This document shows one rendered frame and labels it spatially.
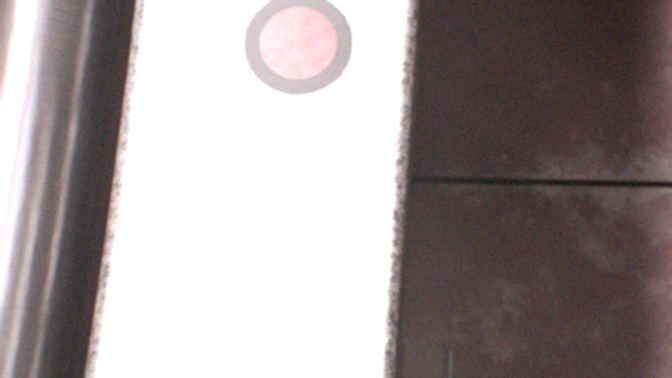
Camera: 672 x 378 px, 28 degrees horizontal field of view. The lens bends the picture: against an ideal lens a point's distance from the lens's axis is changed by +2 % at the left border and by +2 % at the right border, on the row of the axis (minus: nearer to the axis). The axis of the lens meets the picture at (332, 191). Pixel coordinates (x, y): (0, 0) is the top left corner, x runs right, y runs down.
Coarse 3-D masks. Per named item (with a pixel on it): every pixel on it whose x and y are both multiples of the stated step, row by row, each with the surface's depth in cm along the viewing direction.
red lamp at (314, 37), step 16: (288, 16) 39; (304, 16) 39; (320, 16) 39; (272, 32) 38; (288, 32) 38; (304, 32) 38; (320, 32) 38; (272, 48) 38; (288, 48) 38; (304, 48) 38; (320, 48) 38; (272, 64) 38; (288, 64) 38; (304, 64) 38; (320, 64) 38
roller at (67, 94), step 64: (0, 0) 39; (64, 0) 39; (0, 64) 38; (64, 64) 38; (0, 128) 37; (64, 128) 38; (0, 192) 37; (64, 192) 38; (0, 256) 36; (64, 256) 37; (0, 320) 36; (64, 320) 37
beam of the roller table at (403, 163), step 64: (192, 0) 39; (256, 0) 39; (384, 0) 39; (128, 64) 39; (192, 64) 38; (384, 64) 38; (128, 128) 38; (192, 128) 38; (256, 128) 38; (320, 128) 38; (384, 128) 37; (128, 192) 37; (192, 192) 37; (256, 192) 37; (320, 192) 37; (384, 192) 37; (128, 256) 37; (192, 256) 37; (256, 256) 37; (320, 256) 36; (384, 256) 36; (128, 320) 36; (192, 320) 36; (256, 320) 36; (320, 320) 36; (384, 320) 36
